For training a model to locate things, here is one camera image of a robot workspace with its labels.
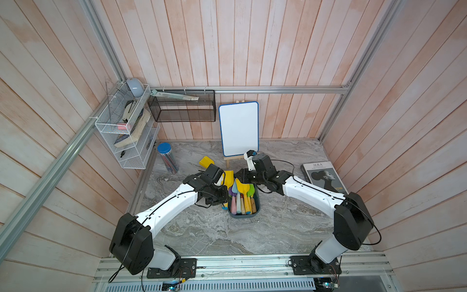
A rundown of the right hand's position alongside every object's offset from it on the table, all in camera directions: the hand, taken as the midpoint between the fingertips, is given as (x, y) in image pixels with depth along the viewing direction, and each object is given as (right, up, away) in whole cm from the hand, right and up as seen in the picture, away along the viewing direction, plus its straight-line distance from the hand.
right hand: (236, 174), depth 85 cm
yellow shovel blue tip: (+5, -9, +8) cm, 13 cm away
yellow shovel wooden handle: (+9, -16, +3) cm, 19 cm away
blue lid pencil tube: (-36, +12, +4) cm, 38 cm away
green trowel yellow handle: (+8, -10, +7) cm, 15 cm away
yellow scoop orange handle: (-18, +5, +24) cm, 30 cm away
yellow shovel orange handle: (-4, -3, +3) cm, 5 cm away
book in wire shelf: (-50, +15, -5) cm, 53 cm away
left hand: (-4, -12, -5) cm, 14 cm away
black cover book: (+49, -2, +14) cm, 51 cm away
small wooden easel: (-2, +8, +16) cm, 18 cm away
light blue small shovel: (+1, -15, +3) cm, 15 cm away
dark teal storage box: (+11, -13, +5) cm, 18 cm away
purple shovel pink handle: (-1, -15, +1) cm, 16 cm away
